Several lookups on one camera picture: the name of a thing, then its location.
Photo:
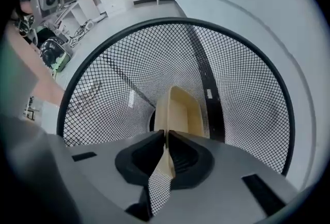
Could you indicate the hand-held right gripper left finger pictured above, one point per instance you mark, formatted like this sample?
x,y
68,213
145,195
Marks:
x,y
98,179

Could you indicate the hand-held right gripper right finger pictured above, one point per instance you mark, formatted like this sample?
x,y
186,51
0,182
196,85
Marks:
x,y
219,181

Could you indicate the beige plastic container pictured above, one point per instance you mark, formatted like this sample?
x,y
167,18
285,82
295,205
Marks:
x,y
180,112

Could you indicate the white low table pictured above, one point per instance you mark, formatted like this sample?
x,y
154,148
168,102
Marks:
x,y
77,12

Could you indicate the green and black device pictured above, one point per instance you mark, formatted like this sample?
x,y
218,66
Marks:
x,y
55,54

